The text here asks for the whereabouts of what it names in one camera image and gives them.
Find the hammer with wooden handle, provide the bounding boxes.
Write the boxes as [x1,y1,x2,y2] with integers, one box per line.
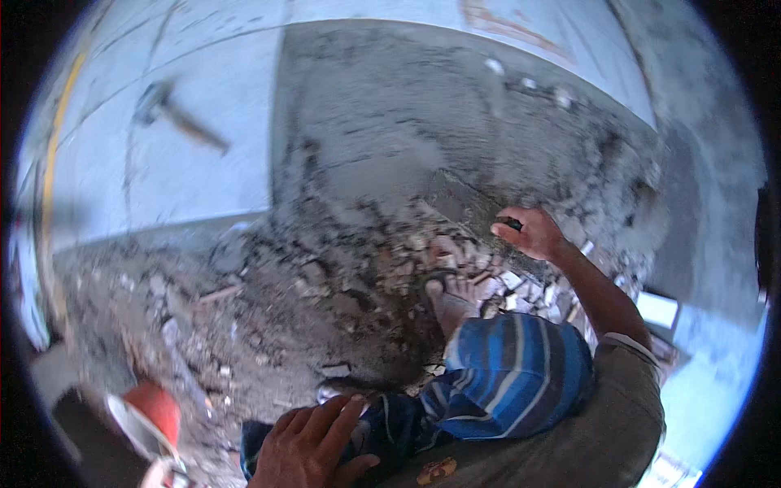
[133,79,231,155]

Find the heap of brick rubble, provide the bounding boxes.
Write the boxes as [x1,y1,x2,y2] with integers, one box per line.
[61,201,641,403]

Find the person's body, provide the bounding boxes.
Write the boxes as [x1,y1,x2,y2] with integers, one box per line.
[377,332,667,488]

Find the grey plastering trowel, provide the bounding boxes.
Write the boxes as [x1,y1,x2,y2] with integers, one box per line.
[421,171,524,233]

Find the person's left hand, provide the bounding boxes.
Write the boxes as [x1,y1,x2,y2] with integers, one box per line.
[247,394,381,488]

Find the red mortar pan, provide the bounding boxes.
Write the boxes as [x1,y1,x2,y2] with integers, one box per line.
[107,381,184,464]

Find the white tile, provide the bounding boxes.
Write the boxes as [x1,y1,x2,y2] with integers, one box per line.
[635,291,682,331]

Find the person's right hand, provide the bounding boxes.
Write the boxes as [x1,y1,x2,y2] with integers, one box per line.
[491,207,567,262]

